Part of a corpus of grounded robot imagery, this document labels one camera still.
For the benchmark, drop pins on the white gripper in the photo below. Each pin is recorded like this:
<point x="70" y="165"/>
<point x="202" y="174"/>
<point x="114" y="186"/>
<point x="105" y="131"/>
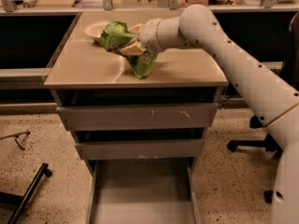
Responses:
<point x="149" y="35"/>

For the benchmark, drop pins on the black office chair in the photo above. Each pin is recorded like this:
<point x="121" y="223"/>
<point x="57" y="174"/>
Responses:
<point x="290" y="73"/>

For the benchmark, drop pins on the grey middle drawer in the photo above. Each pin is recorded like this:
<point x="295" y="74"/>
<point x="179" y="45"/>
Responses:
<point x="140" y="144"/>

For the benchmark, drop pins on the thin metal tool on floor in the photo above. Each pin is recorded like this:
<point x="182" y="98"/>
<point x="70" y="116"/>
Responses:
<point x="16" y="137"/>

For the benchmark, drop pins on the black chair base left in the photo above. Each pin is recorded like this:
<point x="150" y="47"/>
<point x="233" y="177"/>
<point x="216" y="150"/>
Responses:
<point x="18" y="202"/>

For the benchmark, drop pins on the green chip bag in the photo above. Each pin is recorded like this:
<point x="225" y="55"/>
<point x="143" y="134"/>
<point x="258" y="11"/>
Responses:
<point x="116" y="36"/>

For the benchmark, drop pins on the grey drawer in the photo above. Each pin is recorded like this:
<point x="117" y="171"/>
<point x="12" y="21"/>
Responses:
<point x="143" y="191"/>
<point x="137" y="109"/>
<point x="140" y="144"/>

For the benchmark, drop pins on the white paper bowl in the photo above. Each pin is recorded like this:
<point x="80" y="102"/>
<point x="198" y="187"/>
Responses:
<point x="95" y="29"/>

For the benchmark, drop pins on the grey bottom drawer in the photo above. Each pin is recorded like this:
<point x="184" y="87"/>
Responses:
<point x="143" y="191"/>

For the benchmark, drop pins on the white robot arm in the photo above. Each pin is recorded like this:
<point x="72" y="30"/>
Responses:
<point x="273" y="101"/>

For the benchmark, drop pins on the grey top drawer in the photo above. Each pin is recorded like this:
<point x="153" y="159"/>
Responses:
<point x="137" y="109"/>

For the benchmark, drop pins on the grey drawer cabinet with top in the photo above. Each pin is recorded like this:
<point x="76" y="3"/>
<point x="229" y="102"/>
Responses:
<point x="84" y="65"/>

